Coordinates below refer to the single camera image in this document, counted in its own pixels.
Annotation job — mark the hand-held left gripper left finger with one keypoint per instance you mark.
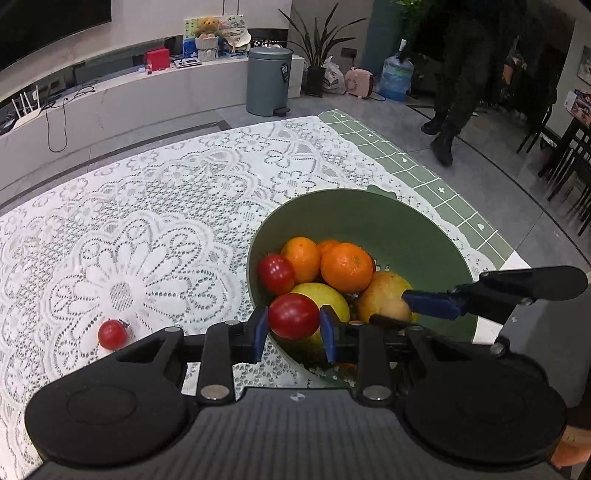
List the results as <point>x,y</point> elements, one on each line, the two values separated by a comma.
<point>259,333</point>

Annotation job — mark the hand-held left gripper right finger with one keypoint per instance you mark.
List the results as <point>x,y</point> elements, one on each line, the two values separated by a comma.
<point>328,337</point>

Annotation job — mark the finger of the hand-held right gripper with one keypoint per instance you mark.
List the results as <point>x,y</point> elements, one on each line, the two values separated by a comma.
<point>429,302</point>
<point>388,321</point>

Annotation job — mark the yellow pear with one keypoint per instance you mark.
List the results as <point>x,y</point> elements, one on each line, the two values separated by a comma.
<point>385,297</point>

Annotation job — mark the red tomato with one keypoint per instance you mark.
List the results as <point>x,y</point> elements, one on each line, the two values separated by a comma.
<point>112,334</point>
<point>294,316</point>
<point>275,273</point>

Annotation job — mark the green bowl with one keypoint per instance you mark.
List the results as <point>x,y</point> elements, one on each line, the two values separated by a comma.
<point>369,217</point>

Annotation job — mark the yellow lemon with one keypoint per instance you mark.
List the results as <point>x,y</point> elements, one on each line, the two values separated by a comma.
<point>332,302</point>

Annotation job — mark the green grid tablecloth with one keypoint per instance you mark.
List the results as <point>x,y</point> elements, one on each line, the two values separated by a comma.
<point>415,180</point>

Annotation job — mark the dark dining table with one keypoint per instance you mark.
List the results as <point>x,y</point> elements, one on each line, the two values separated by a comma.
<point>572,147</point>

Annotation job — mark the dark dining chair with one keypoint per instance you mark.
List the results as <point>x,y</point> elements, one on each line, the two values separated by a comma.
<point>538,129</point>

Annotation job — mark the white lace tablecloth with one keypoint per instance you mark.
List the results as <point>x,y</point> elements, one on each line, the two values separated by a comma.
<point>161,207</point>

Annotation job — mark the colourful printed box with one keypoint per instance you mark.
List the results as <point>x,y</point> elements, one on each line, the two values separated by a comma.
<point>581,107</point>

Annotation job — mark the blue water jug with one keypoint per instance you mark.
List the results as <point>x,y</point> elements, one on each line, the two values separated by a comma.
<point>396,76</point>

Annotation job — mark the pink heater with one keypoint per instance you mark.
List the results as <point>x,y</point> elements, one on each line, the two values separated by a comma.
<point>359,83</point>

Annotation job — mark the white plastic bag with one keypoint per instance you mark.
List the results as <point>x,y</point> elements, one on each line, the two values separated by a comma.
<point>333,78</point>

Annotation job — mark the grey pedal trash can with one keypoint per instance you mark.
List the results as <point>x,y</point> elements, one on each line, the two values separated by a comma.
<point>268,83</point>

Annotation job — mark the white television cabinet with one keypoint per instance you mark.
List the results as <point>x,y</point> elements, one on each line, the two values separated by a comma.
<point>138,106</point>

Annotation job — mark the potted green plant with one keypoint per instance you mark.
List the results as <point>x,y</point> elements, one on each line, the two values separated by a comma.
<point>318,50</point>

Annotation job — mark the red box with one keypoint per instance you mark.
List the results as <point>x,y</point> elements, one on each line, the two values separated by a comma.
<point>158,60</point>

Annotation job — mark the blue tissue pack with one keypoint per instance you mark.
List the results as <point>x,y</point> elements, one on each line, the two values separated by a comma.
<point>189,47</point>

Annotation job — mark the white hand fan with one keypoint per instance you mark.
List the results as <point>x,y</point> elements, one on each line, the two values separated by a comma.
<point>238,39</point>

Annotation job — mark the yellow teddy bear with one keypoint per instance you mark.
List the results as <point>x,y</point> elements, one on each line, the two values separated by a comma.
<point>205,26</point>

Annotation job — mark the white router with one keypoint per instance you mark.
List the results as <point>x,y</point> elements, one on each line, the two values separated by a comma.
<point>25,117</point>

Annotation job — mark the black television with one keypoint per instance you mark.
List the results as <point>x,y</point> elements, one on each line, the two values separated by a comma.
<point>46,23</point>

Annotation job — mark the wall picture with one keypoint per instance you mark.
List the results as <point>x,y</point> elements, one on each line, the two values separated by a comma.
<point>585,67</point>

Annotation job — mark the wall socket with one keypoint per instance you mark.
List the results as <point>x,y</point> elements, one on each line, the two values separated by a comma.
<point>348,52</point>

